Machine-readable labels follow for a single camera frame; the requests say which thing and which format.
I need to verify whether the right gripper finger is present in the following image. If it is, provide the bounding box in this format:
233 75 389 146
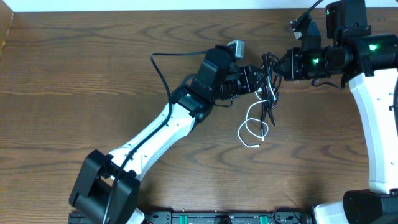
273 65 288 78
273 51 292 69

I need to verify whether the white USB cable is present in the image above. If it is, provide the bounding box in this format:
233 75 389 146
237 74 277 149

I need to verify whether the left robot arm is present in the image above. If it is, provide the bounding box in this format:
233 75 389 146
69 45 269 223

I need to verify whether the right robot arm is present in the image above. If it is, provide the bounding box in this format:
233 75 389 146
273 0 397 224

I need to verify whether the cardboard box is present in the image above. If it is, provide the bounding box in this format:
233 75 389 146
0 0 14 55

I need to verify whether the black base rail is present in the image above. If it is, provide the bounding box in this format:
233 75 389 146
143 209 314 224

